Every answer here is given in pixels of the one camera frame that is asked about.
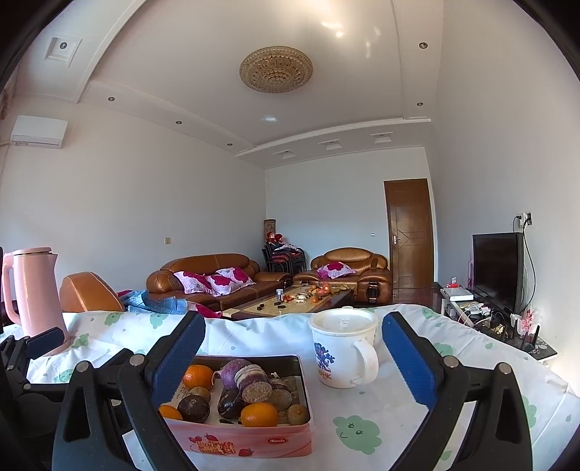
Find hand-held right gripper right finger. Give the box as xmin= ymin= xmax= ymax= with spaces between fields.
xmin=381 ymin=312 xmax=534 ymax=471

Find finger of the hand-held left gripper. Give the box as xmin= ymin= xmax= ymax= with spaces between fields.
xmin=18 ymin=349 xmax=135 ymax=405
xmin=0 ymin=327 xmax=65 ymax=387

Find dark maroon passion fruit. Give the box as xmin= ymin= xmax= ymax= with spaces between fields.
xmin=178 ymin=395 xmax=211 ymax=425

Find pink tin box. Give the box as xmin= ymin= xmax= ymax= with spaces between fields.
xmin=158 ymin=354 xmax=314 ymax=458

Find stacked dark chairs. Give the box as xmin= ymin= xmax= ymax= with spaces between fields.
xmin=263 ymin=242 xmax=306 ymax=275

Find white mug lid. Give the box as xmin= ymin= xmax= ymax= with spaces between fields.
xmin=308 ymin=307 xmax=380 ymax=337

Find brown wooden door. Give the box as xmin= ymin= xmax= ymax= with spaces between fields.
xmin=383 ymin=178 xmax=434 ymax=291

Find dark purple fruit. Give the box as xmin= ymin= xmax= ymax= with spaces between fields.
xmin=217 ymin=390 xmax=248 ymax=420

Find white air conditioner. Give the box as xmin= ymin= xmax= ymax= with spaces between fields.
xmin=11 ymin=115 xmax=69 ymax=150

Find white printed mug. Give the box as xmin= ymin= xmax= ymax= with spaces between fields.
xmin=308 ymin=307 xmax=380 ymax=389

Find black television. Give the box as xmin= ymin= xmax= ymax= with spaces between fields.
xmin=472 ymin=233 xmax=527 ymax=314

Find brown leather chair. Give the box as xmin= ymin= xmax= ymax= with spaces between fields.
xmin=60 ymin=272 xmax=126 ymax=313

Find blue plaid blanket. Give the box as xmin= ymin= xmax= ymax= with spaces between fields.
xmin=119 ymin=290 xmax=223 ymax=318

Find cut purple yam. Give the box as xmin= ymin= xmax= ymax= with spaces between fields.
xmin=239 ymin=369 xmax=273 ymax=405

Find round crystal ceiling lamp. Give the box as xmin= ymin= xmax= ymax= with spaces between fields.
xmin=239 ymin=46 xmax=314 ymax=94

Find pink electric kettle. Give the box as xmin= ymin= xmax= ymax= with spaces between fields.
xmin=2 ymin=247 xmax=71 ymax=357

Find wooden coffee table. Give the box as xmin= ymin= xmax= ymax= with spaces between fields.
xmin=222 ymin=283 xmax=355 ymax=320

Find brown leather armchair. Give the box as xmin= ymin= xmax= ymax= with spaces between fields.
xmin=294 ymin=247 xmax=393 ymax=305

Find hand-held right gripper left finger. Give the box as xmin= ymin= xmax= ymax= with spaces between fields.
xmin=52 ymin=312 xmax=207 ymax=471

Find brown leather sofa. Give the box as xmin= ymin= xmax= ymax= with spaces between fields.
xmin=146 ymin=254 xmax=293 ymax=313

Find white cloud-print tablecloth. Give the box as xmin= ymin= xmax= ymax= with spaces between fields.
xmin=0 ymin=304 xmax=572 ymax=471

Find pink floral pillow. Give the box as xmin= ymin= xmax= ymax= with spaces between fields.
xmin=174 ymin=271 xmax=214 ymax=296
xmin=316 ymin=262 xmax=357 ymax=280
xmin=206 ymin=267 xmax=256 ymax=298

